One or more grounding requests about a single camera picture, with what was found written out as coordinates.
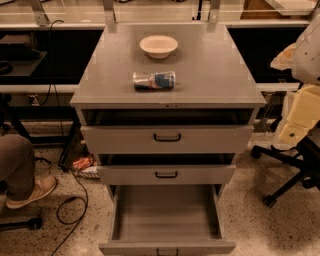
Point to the black office chair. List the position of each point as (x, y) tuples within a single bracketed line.
[(307, 161)]

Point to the black stool base leg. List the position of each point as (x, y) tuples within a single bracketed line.
[(31, 224)]

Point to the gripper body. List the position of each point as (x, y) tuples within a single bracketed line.
[(307, 61)]

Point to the tan shoe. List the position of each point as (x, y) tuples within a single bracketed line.
[(42, 188)]

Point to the crushed blue silver can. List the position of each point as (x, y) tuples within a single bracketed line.
[(154, 81)]

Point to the grey middle drawer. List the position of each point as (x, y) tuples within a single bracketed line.
[(165, 169)]

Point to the grey metal drawer cabinet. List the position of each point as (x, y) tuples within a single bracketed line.
[(208, 69)]

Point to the person's leg brown trousers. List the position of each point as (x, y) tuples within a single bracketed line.
[(17, 166)]

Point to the orange snack packet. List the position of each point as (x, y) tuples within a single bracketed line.
[(83, 163)]

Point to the black side table frame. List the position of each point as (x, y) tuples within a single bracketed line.
[(30, 91)]

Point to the grey top drawer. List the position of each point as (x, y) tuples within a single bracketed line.
[(166, 131)]

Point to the white packet on floor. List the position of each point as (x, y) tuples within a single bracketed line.
[(88, 173)]

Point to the grey bottom drawer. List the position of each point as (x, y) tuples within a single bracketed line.
[(166, 220)]

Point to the grey drawer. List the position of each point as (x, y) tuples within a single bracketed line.
[(166, 131), (165, 169), (166, 220)]

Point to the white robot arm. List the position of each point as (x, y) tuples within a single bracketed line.
[(303, 59)]

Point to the white paper bowl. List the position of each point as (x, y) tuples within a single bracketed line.
[(158, 46)]

